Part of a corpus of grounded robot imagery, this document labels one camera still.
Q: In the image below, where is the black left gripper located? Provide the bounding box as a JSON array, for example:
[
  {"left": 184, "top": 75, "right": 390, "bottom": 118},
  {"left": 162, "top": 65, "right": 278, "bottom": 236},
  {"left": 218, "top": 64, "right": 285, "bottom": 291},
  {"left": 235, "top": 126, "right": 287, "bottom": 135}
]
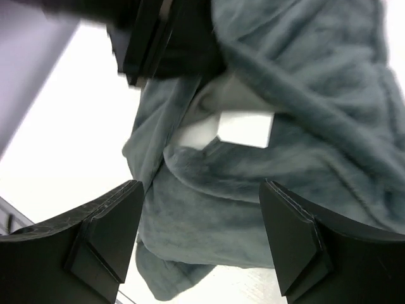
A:
[{"left": 40, "top": 0, "right": 225, "bottom": 86}]

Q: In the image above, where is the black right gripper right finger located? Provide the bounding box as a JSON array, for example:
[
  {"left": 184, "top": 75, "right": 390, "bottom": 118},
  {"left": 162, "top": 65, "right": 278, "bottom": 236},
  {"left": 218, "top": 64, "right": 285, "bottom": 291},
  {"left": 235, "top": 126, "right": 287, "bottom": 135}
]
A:
[{"left": 259, "top": 181, "right": 404, "bottom": 304}]

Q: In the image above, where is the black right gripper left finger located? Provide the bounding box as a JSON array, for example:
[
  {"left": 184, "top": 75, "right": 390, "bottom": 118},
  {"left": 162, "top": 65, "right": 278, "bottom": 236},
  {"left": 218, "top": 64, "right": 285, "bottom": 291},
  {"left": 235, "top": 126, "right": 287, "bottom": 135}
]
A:
[{"left": 1, "top": 180, "right": 144, "bottom": 303}]

